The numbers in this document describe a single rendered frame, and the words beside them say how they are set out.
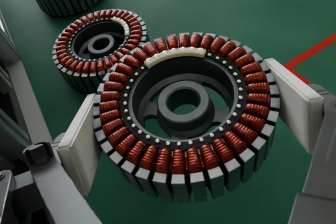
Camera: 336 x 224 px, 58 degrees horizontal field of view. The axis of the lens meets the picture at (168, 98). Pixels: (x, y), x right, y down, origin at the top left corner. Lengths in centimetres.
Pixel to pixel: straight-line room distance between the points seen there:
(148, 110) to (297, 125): 9
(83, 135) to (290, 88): 11
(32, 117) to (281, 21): 31
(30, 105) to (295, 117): 30
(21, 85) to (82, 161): 27
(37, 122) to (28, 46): 14
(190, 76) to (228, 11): 21
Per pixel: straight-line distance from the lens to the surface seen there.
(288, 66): 34
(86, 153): 17
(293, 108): 17
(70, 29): 39
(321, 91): 17
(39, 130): 36
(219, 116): 19
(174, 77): 22
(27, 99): 40
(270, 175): 27
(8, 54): 45
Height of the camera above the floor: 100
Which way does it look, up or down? 51 degrees down
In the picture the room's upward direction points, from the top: 16 degrees counter-clockwise
